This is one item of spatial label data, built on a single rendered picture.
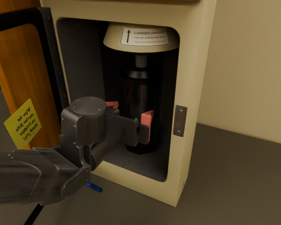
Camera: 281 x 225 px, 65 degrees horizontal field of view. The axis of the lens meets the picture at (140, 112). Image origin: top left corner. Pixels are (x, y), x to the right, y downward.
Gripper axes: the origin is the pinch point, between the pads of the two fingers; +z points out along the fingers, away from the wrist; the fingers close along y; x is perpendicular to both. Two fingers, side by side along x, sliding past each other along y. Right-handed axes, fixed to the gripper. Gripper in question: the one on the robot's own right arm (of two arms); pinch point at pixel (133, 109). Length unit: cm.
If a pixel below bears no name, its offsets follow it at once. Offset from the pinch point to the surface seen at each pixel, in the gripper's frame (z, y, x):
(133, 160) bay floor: -1.8, -1.0, 14.6
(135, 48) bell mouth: -4.5, -2.8, -16.0
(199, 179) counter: 6.6, -18.1, 21.9
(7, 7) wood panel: -9.9, 22.6, -22.0
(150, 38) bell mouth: -2.8, -5.0, -17.8
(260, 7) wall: 36.7, -22.6, -21.2
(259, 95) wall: 37.5, -29.6, 5.8
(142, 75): 1.2, -1.8, -8.8
